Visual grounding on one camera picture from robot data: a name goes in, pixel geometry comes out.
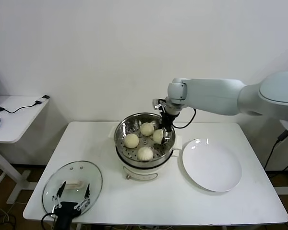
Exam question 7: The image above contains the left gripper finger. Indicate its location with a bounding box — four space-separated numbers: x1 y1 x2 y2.
52 181 67 209
74 184 91 212

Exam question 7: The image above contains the white side table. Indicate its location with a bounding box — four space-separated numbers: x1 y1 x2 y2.
0 95 51 205

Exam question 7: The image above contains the black cable on side table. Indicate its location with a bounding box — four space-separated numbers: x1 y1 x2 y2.
0 100 43 114

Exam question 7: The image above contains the white round plate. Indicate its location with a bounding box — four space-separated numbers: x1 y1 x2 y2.
181 138 243 193

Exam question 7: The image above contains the white electric cooker base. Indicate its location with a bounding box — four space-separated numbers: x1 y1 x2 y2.
116 143 180 182

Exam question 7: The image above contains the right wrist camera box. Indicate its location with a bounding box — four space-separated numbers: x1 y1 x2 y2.
152 98 167 110

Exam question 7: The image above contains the stainless steel steamer basket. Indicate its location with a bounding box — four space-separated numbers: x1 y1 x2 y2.
108 112 183 169

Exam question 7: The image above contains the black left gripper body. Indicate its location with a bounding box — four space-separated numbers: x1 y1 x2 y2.
54 201 81 230

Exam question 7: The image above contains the round glass lid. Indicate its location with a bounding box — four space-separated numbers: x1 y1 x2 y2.
42 160 104 217

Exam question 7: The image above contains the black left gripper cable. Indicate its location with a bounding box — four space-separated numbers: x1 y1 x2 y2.
40 212 57 230

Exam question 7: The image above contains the white steamed baozi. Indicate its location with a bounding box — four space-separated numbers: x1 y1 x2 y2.
152 129 165 144
136 146 154 162
140 122 155 137
123 133 140 149

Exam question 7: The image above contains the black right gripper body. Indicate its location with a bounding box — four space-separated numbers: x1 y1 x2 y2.
160 113 179 132

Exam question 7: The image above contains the black hanging power cable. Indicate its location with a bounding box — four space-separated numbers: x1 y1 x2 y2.
264 129 288 171

